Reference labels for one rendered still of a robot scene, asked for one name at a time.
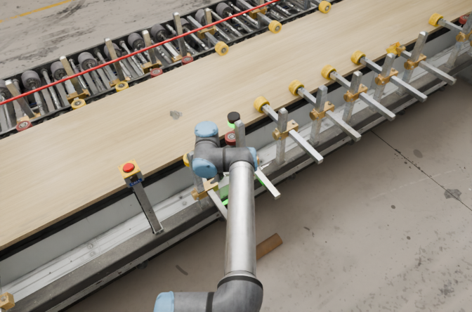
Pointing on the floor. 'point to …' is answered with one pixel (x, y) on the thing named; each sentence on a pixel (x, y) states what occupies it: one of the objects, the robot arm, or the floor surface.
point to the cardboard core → (267, 245)
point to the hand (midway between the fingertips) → (219, 179)
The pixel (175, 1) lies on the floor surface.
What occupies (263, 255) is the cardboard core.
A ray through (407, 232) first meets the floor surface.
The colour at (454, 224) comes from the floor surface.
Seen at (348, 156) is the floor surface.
